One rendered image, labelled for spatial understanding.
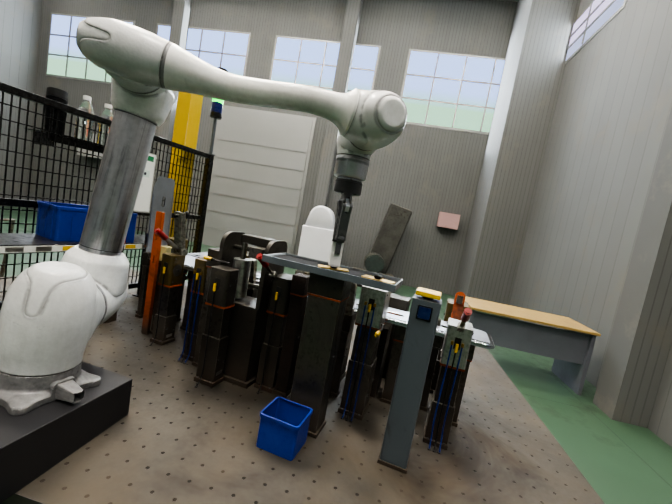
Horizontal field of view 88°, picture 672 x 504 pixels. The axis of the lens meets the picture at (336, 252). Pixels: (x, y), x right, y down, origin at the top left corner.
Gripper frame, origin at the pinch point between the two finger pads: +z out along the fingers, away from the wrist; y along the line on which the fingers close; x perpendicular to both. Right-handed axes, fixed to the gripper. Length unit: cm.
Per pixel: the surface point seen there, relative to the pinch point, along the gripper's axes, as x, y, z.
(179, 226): 55, 44, 4
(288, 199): 40, 775, -33
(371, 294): -13.6, 6.3, 11.0
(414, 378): -22.9, -15.1, 25.7
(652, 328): -296, 157, 34
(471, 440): -52, 0, 50
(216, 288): 32.9, 15.2, 18.4
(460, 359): -39.4, -5.2, 23.0
